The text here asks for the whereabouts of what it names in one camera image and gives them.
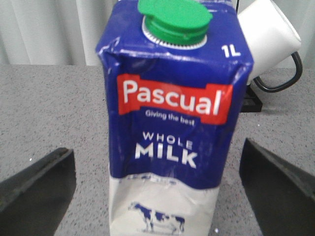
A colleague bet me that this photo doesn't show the black metal mug rack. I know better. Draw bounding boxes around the black metal mug rack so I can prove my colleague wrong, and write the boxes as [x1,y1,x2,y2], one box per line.
[238,0,263,113]

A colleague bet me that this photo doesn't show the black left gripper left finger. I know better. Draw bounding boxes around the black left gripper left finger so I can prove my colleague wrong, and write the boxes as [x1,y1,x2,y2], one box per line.
[0,147,76,236]

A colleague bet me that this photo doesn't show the white mug black handle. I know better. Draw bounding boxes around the white mug black handle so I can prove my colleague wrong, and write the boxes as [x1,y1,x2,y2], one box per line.
[238,0,303,93]

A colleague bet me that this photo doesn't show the blue white milk carton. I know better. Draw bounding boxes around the blue white milk carton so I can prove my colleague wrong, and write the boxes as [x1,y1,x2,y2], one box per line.
[95,0,253,236]

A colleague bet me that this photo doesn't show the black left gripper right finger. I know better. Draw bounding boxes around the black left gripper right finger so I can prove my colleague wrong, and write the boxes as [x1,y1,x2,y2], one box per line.
[239,138,315,236]

